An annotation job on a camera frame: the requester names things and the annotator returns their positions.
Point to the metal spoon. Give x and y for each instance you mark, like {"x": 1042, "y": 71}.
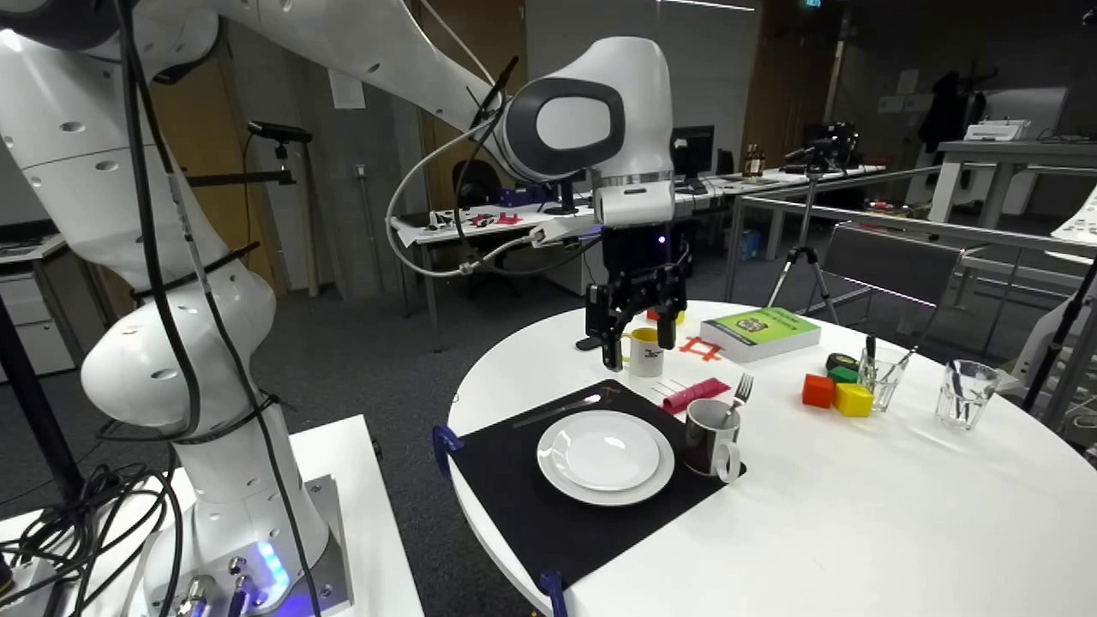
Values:
{"x": 742, "y": 392}

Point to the gray panel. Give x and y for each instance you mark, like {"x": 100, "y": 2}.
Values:
{"x": 893, "y": 262}

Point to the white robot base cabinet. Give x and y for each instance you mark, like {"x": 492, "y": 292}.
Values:
{"x": 353, "y": 535}

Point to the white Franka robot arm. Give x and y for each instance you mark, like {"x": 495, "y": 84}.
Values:
{"x": 159, "y": 364}

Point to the white round plate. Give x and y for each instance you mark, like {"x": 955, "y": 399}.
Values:
{"x": 604, "y": 457}

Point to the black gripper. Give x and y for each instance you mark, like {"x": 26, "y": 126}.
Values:
{"x": 638, "y": 280}

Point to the black placemat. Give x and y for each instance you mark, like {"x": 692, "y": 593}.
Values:
{"x": 516, "y": 500}

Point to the black computer monitor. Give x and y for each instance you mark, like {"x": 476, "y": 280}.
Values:
{"x": 695, "y": 147}

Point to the yellow and white mug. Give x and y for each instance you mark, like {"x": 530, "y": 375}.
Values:
{"x": 649, "y": 360}

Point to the black slanted pole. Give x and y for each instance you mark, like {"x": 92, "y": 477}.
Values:
{"x": 1058, "y": 343}

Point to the green block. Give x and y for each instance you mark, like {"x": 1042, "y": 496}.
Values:
{"x": 844, "y": 375}

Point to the black camera on tripod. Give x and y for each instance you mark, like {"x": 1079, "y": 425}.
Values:
{"x": 828, "y": 145}

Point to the green book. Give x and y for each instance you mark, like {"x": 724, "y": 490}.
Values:
{"x": 757, "y": 330}

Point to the black office chair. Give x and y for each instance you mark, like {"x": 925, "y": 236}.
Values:
{"x": 474, "y": 190}

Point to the blue tape strip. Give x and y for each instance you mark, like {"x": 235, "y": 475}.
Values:
{"x": 444, "y": 441}
{"x": 555, "y": 596}

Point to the black camera tripod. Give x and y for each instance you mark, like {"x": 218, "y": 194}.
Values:
{"x": 810, "y": 218}

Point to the aluminium frame railing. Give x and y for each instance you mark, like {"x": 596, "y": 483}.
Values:
{"x": 777, "y": 210}

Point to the white background table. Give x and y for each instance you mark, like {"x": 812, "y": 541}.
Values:
{"x": 1006, "y": 151}

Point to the red cube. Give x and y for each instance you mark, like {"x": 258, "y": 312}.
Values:
{"x": 818, "y": 392}

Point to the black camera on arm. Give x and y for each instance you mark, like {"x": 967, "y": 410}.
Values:
{"x": 278, "y": 132}

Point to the clear drinking glass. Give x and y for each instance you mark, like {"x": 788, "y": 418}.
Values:
{"x": 965, "y": 407}

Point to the long white office desk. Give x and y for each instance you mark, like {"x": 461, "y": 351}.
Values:
{"x": 798, "y": 176}

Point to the yellow cube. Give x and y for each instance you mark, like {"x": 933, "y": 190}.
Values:
{"x": 854, "y": 402}

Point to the clear glass with pens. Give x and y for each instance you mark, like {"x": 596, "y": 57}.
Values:
{"x": 884, "y": 390}

